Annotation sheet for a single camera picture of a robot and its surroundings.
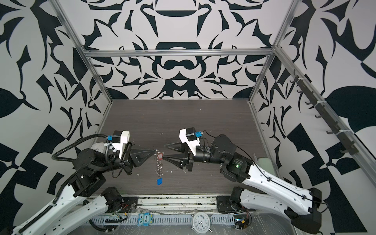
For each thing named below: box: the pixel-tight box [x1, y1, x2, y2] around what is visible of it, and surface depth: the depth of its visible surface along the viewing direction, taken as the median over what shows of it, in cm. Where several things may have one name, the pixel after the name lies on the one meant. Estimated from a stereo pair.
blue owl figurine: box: [137, 211, 154, 227], surface depth 71 cm
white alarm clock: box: [190, 211, 213, 234], surface depth 68 cm
